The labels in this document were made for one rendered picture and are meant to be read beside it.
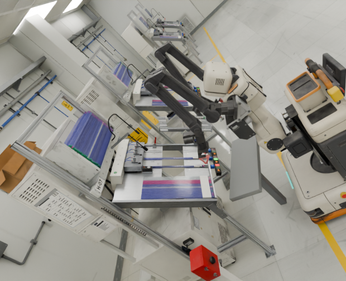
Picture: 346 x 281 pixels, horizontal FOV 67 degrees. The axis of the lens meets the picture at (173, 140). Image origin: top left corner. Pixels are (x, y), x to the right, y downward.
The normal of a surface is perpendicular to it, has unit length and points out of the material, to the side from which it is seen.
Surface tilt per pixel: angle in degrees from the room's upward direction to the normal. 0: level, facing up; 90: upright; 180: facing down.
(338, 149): 90
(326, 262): 0
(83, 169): 90
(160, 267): 90
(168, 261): 90
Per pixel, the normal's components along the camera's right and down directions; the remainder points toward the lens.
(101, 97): 0.01, 0.55
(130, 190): 0.00, -0.84
